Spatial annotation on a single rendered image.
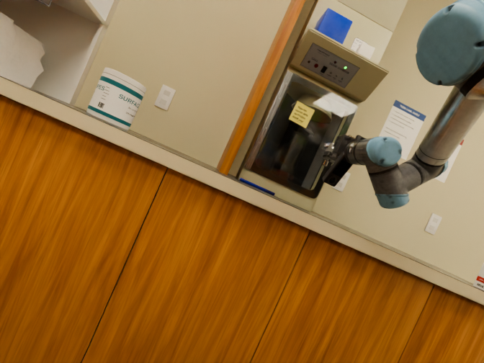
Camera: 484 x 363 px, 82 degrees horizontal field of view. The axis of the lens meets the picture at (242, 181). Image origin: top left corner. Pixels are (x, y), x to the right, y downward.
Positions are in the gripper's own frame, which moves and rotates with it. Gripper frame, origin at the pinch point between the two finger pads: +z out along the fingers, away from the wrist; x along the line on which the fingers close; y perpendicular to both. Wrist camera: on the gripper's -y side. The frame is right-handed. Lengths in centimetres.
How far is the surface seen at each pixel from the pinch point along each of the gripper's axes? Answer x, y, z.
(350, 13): 13, 55, 6
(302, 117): 14.1, 11.0, 4.4
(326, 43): 19.2, 34.7, -5.0
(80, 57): 116, 2, 48
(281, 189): 9.3, -17.1, 5.6
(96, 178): 65, -35, -21
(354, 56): 8.4, 35.1, -5.4
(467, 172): -100, 37, 49
